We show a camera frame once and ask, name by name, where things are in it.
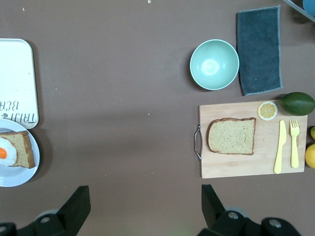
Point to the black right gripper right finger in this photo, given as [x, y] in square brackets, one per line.
[211, 209]

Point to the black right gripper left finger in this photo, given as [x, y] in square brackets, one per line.
[73, 209]

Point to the white round plate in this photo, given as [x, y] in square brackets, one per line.
[22, 177]

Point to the brown bread slice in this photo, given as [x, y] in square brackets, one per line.
[231, 136]
[24, 150]

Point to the wooden cutting board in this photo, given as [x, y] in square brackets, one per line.
[265, 152]

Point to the fried egg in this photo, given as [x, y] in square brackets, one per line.
[8, 150]

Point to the yellow plastic knife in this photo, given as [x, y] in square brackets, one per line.
[281, 142]

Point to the yellow plastic fork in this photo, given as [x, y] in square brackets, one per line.
[294, 147]

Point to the yellow lemon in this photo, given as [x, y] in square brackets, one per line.
[313, 133]
[311, 156]

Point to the lemon slice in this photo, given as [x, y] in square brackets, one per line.
[267, 110]

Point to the green avocado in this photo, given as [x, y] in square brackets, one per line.
[297, 103]

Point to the cream tray with bear print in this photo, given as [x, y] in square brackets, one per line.
[14, 81]

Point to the mint green bowl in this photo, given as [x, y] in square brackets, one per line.
[214, 65]

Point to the dark grey cloth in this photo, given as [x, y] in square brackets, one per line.
[259, 49]

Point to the blue round object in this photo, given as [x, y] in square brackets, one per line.
[310, 6]

